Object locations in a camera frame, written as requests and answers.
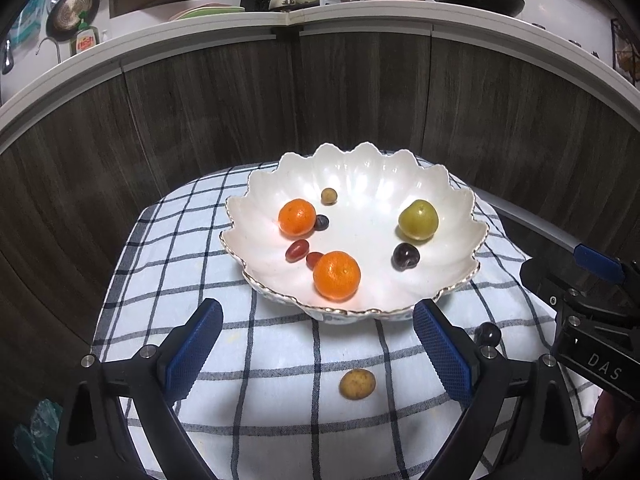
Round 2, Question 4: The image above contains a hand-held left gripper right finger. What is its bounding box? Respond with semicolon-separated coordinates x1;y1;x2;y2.
412;298;583;480

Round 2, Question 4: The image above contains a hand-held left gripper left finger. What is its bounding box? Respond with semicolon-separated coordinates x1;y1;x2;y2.
52;298;224;480

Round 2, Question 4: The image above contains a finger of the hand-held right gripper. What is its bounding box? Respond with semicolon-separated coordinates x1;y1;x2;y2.
574;243;640;287
519;256;584;322

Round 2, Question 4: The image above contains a large orange mandarin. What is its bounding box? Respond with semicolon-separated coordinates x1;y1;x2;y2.
313;251;362;302

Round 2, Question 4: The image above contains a white scalloped ceramic bowl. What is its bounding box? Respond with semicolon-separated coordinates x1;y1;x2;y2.
219;142;490;326

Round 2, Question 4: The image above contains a small orange mandarin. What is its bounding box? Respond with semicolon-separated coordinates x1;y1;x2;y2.
278;199;317;239

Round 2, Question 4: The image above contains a person's right hand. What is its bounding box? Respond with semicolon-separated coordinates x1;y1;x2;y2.
582;390;640;480

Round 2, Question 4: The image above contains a grey metal bar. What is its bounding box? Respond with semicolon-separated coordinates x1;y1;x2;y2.
487;200;581;256

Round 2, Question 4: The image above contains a white checked cloth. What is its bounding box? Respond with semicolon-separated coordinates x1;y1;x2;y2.
90;157;601;480

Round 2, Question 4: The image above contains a green plum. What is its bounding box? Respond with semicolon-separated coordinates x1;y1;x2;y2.
398;199;440;241

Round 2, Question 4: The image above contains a teal plastic bag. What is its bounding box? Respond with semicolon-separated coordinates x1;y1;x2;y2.
12;399;63;480

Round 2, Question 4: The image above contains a dark wood cabinet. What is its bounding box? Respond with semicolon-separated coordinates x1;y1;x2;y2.
0;25;640;441

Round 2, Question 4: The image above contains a white countertop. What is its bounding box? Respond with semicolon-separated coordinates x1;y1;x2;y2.
0;2;640;136

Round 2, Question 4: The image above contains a green dish soap bottle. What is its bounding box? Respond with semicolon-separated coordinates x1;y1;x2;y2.
69;19;100;57

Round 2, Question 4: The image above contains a green plate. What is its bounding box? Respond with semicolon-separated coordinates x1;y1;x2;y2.
177;6;246;20

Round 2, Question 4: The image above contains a hanging round pan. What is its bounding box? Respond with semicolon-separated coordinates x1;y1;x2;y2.
46;0;98;41

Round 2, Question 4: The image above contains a teal packet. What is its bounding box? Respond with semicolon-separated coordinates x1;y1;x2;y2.
12;0;48;43

